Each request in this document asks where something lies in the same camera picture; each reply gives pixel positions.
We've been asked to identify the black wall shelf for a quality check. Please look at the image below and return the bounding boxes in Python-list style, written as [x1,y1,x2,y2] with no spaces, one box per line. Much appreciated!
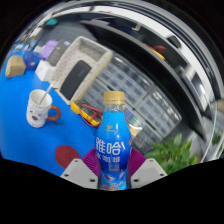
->
[79,18,214,143]

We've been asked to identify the clear organizer with coloured parts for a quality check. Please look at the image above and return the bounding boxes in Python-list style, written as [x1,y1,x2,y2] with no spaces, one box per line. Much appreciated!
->
[123,108,145,138]

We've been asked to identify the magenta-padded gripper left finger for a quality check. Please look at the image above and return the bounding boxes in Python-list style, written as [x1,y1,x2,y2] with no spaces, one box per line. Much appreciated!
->
[59,148,101,190]

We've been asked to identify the flat round red coaster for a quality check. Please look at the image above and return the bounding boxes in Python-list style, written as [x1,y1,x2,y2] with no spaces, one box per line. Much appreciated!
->
[54,144,82,170]

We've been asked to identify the potted green leafy plant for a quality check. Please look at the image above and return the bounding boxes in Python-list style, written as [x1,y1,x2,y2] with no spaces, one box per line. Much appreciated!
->
[144,133,201,176]

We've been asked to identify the white mug with brown handle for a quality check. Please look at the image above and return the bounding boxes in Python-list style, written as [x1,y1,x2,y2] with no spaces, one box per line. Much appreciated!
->
[25,88,62,129]

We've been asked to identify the blue drink bottle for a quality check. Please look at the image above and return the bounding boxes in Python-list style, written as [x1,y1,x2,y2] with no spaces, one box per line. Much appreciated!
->
[94,90,134,192]

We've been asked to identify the blue box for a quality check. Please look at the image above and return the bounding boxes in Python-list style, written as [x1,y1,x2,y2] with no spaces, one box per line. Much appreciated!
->
[22,49,43,71]

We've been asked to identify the small brown cardboard box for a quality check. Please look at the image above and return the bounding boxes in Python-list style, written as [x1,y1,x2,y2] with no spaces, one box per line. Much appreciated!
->
[4,54,27,79]

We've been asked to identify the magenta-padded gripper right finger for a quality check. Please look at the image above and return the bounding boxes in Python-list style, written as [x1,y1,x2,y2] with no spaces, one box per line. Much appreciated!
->
[128,148,168,190]

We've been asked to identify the cream perforated crate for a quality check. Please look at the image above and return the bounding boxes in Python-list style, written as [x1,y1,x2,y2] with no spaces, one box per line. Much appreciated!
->
[49,35,114,106]

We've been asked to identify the dark grey upright box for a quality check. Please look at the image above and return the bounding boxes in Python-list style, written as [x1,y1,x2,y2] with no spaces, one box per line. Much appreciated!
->
[46,39,68,67]

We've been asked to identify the black speaker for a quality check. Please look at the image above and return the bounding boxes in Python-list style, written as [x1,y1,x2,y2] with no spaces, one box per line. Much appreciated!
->
[59,59,93,102]

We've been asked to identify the metal spoon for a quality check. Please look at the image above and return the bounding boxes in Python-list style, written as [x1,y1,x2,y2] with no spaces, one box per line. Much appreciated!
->
[38,83,54,106]

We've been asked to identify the black camera on light bar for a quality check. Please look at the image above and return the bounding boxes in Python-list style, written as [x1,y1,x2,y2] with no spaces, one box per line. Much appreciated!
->
[168,34,183,49]

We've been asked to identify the purple bag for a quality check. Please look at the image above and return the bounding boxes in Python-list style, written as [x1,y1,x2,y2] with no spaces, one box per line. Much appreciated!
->
[39,39,59,61]

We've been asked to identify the white box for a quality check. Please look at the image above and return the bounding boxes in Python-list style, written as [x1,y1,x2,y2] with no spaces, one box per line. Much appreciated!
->
[34,59,57,83]

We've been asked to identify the teal device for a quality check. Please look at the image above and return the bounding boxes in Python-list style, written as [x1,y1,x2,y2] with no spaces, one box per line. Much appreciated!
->
[45,18,58,27]

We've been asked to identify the yellow meter with red leads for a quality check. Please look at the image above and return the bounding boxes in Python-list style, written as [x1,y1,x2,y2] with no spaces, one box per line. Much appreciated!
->
[146,43,167,61]

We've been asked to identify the white shelf unit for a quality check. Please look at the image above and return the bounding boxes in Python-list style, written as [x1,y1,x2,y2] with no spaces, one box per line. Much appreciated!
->
[208,99,224,159]

